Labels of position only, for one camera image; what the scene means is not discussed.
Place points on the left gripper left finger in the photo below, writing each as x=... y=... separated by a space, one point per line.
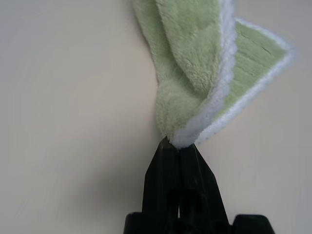
x=162 y=175

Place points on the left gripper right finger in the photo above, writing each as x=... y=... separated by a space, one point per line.
x=200 y=185

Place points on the green towel with white trim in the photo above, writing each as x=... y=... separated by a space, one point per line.
x=190 y=61

